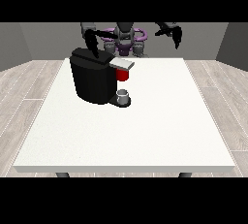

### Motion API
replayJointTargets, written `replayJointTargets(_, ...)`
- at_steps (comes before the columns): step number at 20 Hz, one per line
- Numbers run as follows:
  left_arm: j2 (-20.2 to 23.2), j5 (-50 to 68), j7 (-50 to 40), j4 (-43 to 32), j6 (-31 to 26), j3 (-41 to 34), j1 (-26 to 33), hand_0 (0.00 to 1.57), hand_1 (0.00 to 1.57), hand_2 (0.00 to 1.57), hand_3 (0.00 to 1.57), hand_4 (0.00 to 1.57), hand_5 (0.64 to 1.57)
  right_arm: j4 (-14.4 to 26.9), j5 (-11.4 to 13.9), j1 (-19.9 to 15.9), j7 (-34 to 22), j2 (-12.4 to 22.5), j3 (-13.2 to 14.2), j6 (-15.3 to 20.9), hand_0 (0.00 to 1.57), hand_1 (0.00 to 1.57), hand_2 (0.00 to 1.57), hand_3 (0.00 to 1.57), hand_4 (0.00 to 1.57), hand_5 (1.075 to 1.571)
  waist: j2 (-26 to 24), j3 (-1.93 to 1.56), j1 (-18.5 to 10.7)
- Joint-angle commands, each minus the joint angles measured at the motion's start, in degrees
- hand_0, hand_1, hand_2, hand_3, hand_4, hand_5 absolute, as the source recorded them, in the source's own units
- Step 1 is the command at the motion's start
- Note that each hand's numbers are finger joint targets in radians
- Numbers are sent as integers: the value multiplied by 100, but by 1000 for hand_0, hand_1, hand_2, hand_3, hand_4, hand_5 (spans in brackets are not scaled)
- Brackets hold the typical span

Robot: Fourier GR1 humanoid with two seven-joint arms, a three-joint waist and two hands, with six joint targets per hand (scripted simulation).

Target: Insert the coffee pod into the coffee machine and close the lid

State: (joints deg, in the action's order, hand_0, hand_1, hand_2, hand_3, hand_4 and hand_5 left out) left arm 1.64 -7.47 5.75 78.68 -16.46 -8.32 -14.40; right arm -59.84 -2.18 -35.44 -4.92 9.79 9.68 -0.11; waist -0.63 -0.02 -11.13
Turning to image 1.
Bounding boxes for small grey cup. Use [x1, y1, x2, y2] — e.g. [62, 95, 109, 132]
[116, 88, 130, 104]

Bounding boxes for red pod holder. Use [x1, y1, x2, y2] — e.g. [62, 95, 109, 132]
[115, 68, 130, 82]

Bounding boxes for grey robot trunk purple rings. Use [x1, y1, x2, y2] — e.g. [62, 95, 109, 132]
[101, 22, 150, 58]

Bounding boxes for black coffee machine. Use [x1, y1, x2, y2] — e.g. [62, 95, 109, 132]
[69, 47, 133, 108]

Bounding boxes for pale grey machine lid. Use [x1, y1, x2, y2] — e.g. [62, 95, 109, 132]
[108, 56, 136, 73]

